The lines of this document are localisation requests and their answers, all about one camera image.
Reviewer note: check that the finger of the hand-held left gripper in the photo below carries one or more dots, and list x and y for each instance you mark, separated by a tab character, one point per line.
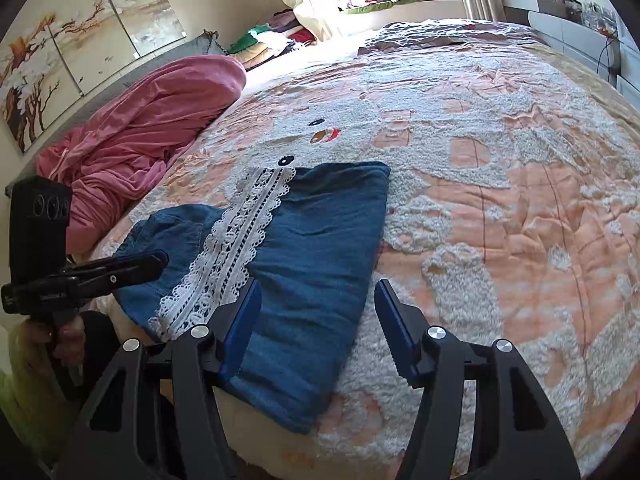
132	258
115	276

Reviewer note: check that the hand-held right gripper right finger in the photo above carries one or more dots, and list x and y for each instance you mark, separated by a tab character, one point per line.
395	330

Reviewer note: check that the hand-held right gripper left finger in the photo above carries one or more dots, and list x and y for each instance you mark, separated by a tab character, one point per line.
239	335

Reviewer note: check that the blue denim pants lace hem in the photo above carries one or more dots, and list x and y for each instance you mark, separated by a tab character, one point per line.
310	260

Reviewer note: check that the person's left hand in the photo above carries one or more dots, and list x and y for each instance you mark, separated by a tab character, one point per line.
67	342

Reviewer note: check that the pink blanket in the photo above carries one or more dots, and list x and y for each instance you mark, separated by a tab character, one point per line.
150	125

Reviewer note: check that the light green cloth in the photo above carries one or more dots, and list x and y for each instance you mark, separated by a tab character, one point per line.
22	390

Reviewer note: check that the orange and white bed quilt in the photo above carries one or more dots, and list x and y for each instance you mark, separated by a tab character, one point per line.
500	210

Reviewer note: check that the grey pillow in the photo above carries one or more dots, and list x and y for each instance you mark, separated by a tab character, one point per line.
207	44

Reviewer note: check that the pile of colourful clothes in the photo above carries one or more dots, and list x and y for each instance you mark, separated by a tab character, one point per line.
270	45

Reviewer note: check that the sheer white curtain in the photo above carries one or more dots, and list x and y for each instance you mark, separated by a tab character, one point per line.
310	0

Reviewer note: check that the green mat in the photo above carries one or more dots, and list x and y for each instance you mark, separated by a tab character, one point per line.
370	7

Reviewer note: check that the white dresser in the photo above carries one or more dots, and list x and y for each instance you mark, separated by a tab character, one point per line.
560	35

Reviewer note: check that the white drawer cabinet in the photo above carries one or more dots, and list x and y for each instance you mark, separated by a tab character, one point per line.
631	70

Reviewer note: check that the cluster of cosmetic bottles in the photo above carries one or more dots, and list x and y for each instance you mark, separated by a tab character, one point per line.
585	10

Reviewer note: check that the floral wall painting panel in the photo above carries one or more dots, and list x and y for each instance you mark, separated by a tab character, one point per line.
95	40
30	80
150	15

